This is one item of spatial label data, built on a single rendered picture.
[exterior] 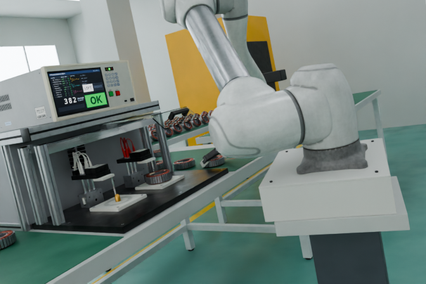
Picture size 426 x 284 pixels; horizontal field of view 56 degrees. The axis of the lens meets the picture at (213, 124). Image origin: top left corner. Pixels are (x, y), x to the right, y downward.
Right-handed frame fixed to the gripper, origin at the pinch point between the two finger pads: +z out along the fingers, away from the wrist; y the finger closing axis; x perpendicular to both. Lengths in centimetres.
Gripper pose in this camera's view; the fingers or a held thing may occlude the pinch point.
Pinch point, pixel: (213, 160)
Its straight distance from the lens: 195.7
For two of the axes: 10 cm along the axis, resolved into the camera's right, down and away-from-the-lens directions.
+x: -4.9, -8.2, 3.0
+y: 7.4, -2.1, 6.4
